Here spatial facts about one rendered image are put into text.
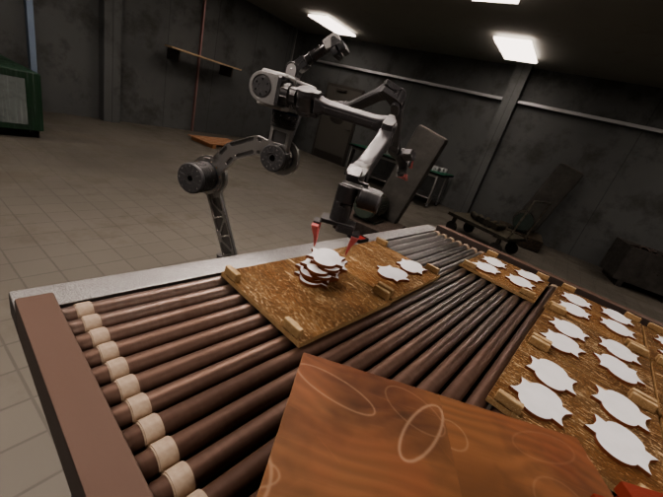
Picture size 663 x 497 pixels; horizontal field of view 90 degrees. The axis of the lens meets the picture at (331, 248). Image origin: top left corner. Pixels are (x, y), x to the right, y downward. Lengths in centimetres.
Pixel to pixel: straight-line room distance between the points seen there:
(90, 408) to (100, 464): 9
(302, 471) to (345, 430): 9
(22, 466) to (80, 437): 119
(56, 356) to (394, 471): 57
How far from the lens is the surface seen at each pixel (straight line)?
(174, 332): 82
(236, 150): 204
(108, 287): 96
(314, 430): 52
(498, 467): 62
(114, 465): 59
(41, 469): 178
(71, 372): 71
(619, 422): 116
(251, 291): 94
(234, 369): 75
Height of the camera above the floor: 144
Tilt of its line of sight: 22 degrees down
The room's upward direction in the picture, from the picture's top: 16 degrees clockwise
